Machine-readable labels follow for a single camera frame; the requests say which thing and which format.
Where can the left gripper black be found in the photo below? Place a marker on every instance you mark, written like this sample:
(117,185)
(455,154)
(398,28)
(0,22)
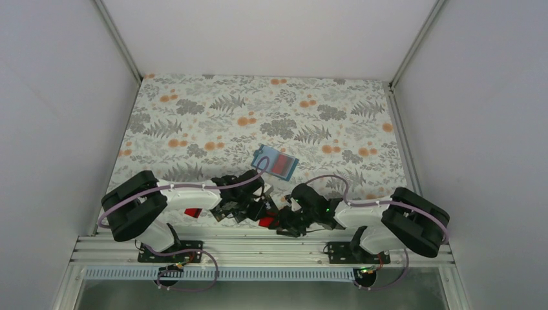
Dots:
(254,214)

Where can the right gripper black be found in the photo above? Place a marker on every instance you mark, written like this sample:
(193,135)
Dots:
(286,223)

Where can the red card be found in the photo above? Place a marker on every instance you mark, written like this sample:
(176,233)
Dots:
(269,222)
(194,212)
(283,165)

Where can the teal leather card holder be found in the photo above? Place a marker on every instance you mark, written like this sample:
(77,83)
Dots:
(264,158)

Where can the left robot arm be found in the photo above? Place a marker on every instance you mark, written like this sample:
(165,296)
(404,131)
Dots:
(132,210)

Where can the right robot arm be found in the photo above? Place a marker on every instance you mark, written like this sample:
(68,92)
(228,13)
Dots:
(402,220)

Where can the small black card middle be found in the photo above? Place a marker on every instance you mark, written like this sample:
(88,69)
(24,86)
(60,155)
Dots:
(270,207)

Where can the floral table mat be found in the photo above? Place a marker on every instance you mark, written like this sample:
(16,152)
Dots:
(195,127)

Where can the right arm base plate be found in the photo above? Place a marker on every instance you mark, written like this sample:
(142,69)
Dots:
(343,253)

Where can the aluminium rail base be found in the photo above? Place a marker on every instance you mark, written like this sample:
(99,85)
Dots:
(230,247)

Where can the perforated cable duct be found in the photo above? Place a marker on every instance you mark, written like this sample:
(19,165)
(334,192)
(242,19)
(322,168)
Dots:
(304,274)

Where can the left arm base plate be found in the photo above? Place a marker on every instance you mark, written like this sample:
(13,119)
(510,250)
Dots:
(146,256)

